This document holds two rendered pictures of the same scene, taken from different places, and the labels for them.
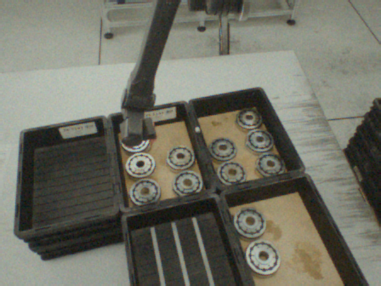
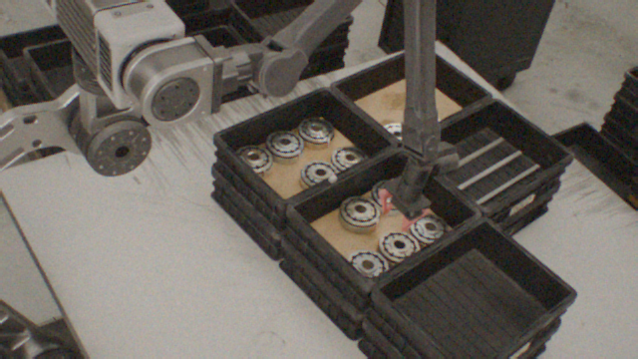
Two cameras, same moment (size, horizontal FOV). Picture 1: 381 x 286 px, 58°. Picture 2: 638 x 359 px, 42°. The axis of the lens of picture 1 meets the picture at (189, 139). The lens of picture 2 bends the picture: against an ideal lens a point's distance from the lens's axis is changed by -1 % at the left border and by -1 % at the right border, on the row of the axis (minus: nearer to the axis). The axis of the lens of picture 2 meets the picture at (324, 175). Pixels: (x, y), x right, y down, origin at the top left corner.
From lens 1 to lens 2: 2.05 m
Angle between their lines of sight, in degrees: 73
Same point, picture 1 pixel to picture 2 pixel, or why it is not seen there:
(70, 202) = (488, 309)
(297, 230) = (374, 110)
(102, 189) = (450, 283)
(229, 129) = (275, 182)
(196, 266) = (465, 174)
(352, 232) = not seen: hidden behind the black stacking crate
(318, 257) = (390, 95)
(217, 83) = (133, 259)
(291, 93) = not seen: hidden behind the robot
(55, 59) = not seen: outside the picture
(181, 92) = (178, 305)
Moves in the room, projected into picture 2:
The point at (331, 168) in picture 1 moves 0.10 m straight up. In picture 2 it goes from (242, 116) to (245, 90)
